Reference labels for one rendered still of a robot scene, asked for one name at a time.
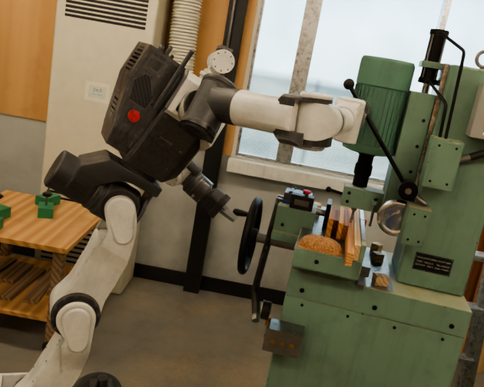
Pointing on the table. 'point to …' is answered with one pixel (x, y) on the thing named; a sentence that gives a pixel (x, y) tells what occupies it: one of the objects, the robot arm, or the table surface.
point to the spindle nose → (363, 170)
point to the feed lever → (407, 190)
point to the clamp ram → (324, 213)
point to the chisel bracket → (361, 197)
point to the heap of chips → (321, 244)
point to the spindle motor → (382, 101)
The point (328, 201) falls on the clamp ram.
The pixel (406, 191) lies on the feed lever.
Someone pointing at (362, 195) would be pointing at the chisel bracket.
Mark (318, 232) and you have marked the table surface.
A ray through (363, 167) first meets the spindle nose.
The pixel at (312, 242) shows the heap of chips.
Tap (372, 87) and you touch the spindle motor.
